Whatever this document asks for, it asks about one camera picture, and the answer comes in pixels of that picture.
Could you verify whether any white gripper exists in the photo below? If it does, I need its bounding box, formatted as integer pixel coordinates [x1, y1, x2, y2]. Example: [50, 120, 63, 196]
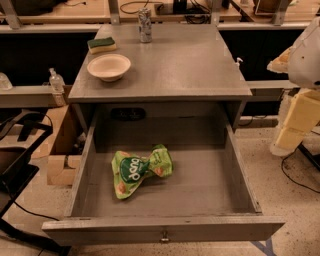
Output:
[267, 48, 320, 156]

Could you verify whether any green rice chip bag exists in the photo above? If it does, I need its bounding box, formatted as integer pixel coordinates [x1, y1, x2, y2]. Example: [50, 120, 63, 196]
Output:
[111, 144, 173, 200]

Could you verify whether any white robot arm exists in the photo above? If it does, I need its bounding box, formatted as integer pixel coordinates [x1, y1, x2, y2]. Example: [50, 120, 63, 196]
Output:
[267, 17, 320, 156]

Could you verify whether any open grey drawer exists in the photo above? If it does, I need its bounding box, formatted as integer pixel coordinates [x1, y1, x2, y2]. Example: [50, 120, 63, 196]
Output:
[42, 113, 285, 245]

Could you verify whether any grey wooden cabinet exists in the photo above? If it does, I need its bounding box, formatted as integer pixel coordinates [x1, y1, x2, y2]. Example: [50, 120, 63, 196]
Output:
[68, 23, 251, 130]

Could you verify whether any silver drink can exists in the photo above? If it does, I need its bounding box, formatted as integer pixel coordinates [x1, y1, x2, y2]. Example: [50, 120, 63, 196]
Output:
[138, 8, 152, 43]

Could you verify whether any white bowl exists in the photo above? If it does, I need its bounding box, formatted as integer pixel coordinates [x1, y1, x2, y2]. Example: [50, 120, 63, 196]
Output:
[87, 54, 131, 82]

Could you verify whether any green yellow sponge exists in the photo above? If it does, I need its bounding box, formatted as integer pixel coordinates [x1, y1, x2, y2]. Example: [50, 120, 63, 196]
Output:
[87, 37, 117, 54]

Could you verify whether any cardboard box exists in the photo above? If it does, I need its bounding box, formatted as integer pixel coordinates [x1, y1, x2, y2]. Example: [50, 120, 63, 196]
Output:
[32, 99, 82, 186]

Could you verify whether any clear sanitizer pump bottle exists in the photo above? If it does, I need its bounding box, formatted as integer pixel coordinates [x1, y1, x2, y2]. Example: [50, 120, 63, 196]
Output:
[49, 68, 66, 106]

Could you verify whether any black floor cable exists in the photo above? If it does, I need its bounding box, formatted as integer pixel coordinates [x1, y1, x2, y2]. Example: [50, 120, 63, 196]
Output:
[280, 148, 320, 194]

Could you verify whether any black chair frame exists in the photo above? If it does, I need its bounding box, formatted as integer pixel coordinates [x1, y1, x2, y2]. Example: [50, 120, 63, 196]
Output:
[0, 110, 71, 256]

